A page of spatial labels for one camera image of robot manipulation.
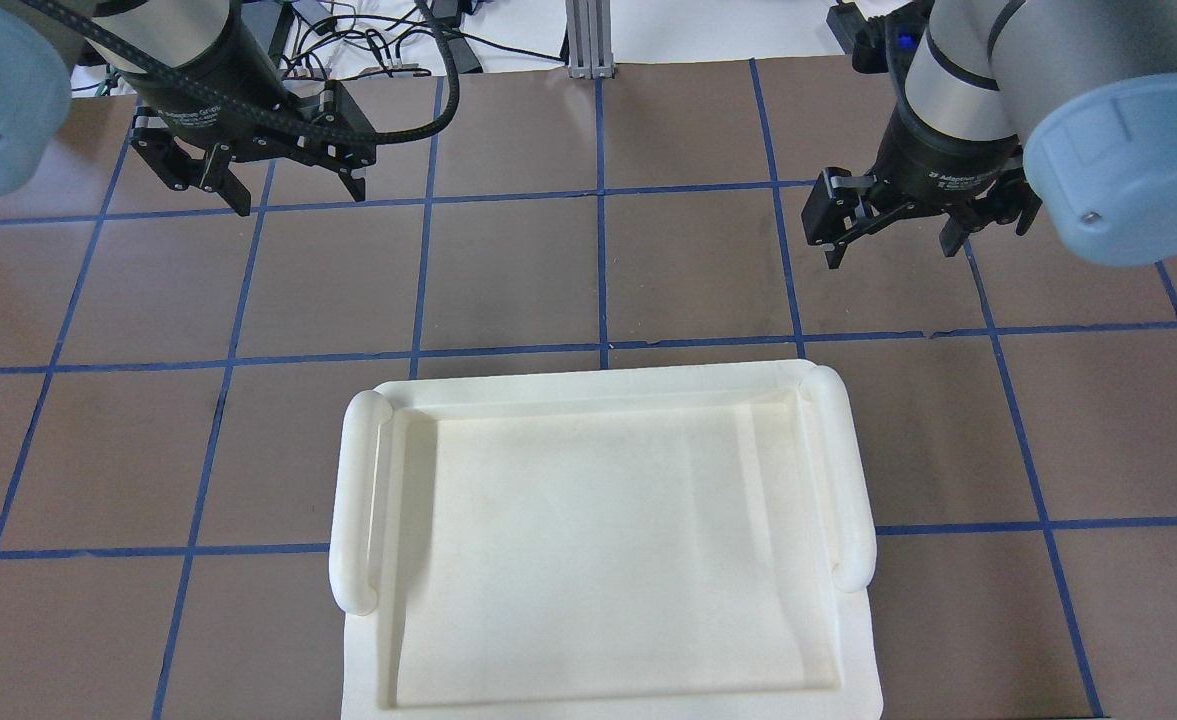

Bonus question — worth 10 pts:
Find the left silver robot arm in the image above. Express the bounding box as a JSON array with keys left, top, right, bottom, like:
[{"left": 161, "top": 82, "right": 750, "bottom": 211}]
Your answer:
[{"left": 0, "top": 1, "right": 375, "bottom": 215}]

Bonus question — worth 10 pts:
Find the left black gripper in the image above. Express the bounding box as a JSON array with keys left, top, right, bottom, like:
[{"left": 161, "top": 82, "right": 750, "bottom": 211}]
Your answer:
[{"left": 129, "top": 76, "right": 377, "bottom": 216}]

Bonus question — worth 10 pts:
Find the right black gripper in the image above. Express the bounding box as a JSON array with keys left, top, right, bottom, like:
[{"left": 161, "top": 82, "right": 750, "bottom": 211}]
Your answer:
[{"left": 802, "top": 111, "right": 1042, "bottom": 269}]

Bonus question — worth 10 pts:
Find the aluminium frame post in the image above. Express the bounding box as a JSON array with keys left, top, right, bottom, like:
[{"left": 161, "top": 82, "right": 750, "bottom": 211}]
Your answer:
[{"left": 565, "top": 1, "right": 616, "bottom": 79}]

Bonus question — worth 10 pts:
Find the black power adapter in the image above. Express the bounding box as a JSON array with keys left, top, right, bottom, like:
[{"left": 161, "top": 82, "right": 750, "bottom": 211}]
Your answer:
[{"left": 825, "top": 1, "right": 879, "bottom": 56}]

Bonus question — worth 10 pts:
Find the white foam tray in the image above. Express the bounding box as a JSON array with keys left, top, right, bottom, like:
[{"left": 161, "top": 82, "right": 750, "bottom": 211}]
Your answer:
[{"left": 330, "top": 359, "right": 884, "bottom": 719}]

